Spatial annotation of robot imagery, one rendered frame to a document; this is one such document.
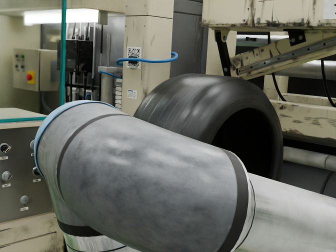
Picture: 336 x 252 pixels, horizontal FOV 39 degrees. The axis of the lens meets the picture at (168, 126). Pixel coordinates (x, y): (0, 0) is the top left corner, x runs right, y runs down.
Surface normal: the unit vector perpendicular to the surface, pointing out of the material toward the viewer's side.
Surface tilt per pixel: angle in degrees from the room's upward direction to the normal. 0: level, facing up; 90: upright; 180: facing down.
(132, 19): 90
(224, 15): 90
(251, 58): 90
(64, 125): 51
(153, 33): 90
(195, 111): 59
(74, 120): 40
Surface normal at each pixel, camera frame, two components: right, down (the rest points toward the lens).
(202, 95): -0.15, -0.71
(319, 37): -0.70, 0.07
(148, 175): -0.09, -0.33
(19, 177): 0.71, 0.15
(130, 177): -0.26, -0.19
